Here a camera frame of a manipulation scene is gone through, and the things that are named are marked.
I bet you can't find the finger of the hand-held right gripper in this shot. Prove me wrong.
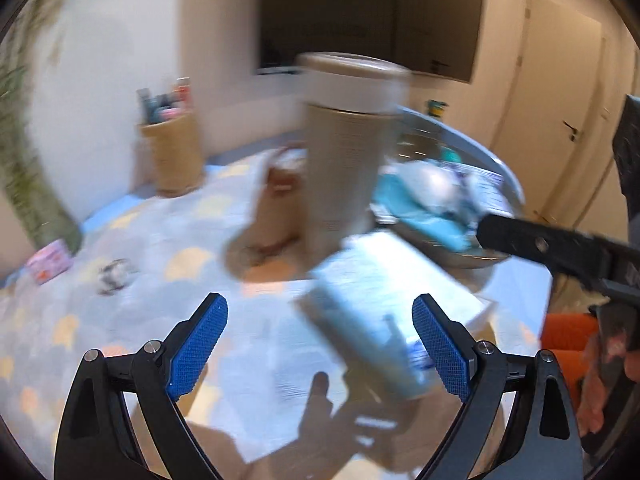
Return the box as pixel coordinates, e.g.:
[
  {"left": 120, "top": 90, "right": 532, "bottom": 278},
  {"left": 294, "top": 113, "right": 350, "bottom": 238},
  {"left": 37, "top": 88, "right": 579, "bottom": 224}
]
[{"left": 475, "top": 214, "right": 616, "bottom": 291}]

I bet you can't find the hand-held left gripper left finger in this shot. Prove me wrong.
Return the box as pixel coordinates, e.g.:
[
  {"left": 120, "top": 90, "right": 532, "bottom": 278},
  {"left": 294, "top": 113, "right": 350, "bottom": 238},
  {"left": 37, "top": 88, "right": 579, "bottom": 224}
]
[{"left": 54, "top": 292, "right": 229, "bottom": 480}]

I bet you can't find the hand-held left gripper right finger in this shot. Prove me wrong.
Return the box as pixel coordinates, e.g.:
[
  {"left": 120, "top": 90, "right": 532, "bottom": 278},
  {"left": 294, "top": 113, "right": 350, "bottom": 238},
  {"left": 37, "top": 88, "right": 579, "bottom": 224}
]
[{"left": 411, "top": 294, "right": 585, "bottom": 480}]

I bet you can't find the white purple wet wipes packet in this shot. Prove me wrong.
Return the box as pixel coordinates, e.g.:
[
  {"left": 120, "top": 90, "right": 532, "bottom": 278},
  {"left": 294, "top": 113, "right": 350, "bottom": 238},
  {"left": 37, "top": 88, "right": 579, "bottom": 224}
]
[{"left": 465, "top": 167, "right": 506, "bottom": 211}]

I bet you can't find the metal basin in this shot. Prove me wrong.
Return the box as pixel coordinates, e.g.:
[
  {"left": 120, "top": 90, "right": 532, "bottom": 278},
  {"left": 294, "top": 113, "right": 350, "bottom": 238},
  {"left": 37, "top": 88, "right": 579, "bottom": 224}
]
[{"left": 370, "top": 105, "right": 526, "bottom": 268}]

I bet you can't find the blue cloth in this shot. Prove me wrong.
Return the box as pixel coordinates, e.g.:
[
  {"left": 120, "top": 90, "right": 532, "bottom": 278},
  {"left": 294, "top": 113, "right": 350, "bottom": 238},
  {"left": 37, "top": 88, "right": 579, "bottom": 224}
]
[{"left": 372, "top": 177, "right": 473, "bottom": 251}]

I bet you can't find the grey blue plush toy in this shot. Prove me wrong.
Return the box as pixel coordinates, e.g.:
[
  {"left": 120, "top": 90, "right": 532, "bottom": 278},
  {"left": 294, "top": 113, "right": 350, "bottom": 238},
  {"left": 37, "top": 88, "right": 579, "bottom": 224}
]
[{"left": 395, "top": 160, "right": 481, "bottom": 221}]

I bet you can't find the person's right hand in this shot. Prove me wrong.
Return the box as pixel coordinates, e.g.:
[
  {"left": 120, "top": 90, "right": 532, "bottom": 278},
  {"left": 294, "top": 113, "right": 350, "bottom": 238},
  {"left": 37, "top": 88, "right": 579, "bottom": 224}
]
[{"left": 575, "top": 330, "right": 630, "bottom": 436}]

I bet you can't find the light blue tissue pack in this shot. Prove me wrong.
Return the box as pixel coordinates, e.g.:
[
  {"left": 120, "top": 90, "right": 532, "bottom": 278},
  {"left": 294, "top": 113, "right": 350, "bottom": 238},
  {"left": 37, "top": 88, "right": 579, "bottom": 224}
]
[{"left": 295, "top": 232, "right": 496, "bottom": 401}]

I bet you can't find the orange seat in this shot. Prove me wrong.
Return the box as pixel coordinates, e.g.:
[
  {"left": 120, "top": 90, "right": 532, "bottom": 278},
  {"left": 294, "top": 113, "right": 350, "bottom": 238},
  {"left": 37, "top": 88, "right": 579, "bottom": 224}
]
[{"left": 540, "top": 312, "right": 601, "bottom": 396}]

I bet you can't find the beige lace scrunchie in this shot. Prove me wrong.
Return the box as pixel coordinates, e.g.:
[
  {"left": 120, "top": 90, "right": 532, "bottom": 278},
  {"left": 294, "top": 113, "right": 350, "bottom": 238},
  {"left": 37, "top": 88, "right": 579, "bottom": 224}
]
[{"left": 97, "top": 258, "right": 133, "bottom": 295}]

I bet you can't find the cream door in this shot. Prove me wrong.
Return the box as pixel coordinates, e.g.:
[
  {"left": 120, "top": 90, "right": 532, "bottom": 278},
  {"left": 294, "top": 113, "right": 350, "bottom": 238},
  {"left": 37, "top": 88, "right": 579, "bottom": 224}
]
[{"left": 492, "top": 0, "right": 608, "bottom": 231}]

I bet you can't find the beige zip pouch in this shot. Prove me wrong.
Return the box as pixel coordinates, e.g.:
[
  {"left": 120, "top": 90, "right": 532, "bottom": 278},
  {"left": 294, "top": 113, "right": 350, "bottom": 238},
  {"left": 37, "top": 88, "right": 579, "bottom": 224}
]
[{"left": 250, "top": 147, "right": 311, "bottom": 253}]

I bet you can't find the pink purple packet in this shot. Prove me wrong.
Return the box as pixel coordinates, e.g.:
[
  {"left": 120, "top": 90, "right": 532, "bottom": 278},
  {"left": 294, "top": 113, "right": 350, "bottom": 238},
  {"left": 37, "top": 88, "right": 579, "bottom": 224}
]
[{"left": 25, "top": 239, "right": 71, "bottom": 286}]

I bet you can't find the bamboo pen holder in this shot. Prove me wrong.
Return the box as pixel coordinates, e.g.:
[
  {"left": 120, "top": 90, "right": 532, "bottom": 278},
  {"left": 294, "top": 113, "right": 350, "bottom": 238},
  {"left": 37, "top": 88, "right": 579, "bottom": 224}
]
[{"left": 137, "top": 112, "right": 206, "bottom": 196}]

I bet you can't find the beige thermos flask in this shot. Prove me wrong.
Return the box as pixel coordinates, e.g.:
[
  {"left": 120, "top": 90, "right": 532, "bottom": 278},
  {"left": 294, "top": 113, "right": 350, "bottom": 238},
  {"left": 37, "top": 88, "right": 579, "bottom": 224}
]
[{"left": 295, "top": 51, "right": 413, "bottom": 256}]

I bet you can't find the glass vase with plants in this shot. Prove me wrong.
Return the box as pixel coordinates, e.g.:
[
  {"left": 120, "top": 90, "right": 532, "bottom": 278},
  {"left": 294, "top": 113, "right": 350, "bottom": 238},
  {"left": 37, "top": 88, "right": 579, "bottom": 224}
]
[{"left": 0, "top": 0, "right": 83, "bottom": 256}]

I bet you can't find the black television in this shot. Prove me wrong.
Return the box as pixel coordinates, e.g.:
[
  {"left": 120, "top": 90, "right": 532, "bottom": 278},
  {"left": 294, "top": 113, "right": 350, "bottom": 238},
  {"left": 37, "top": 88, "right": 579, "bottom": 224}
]
[{"left": 255, "top": 0, "right": 488, "bottom": 85}]

